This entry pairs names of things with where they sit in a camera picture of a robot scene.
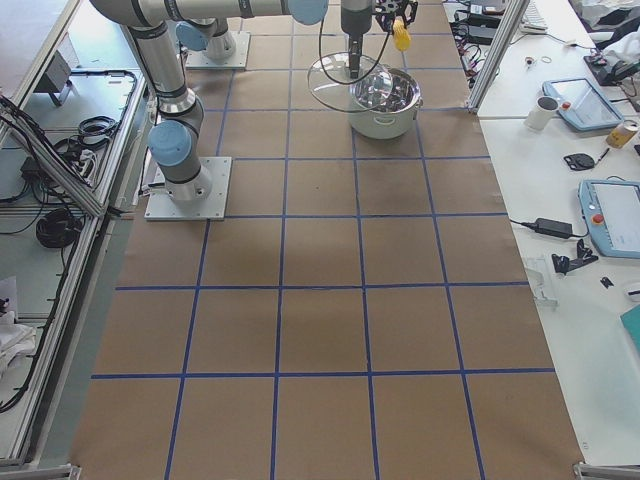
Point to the yellow corn cob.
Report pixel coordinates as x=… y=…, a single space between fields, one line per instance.
x=401 y=35

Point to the glass pot lid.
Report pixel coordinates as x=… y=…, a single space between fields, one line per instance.
x=330 y=83

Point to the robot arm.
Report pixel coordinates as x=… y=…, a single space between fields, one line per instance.
x=356 y=19
x=173 y=142

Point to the pale green cooking pot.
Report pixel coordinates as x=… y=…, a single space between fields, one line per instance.
x=396 y=115

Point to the white mug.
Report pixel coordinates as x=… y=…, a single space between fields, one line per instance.
x=541 y=113

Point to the upper blue teach pendant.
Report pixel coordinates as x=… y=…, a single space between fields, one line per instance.
x=589 y=108

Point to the blue teach pendant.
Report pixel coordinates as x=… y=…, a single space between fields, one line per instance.
x=611 y=211
x=589 y=108

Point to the black round gadget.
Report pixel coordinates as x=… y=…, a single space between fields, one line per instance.
x=579 y=162

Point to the yellow can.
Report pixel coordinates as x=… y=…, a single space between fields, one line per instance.
x=622 y=134

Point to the black power brick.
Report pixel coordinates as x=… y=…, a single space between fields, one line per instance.
x=554 y=228

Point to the lower blue teach pendant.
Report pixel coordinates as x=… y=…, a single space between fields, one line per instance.
x=611 y=211

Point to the grey box on shelf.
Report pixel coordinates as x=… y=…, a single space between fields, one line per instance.
x=55 y=80

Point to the aluminium frame post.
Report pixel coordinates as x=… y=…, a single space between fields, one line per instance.
x=506 y=30

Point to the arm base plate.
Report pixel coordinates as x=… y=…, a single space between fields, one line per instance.
x=205 y=197
x=227 y=52

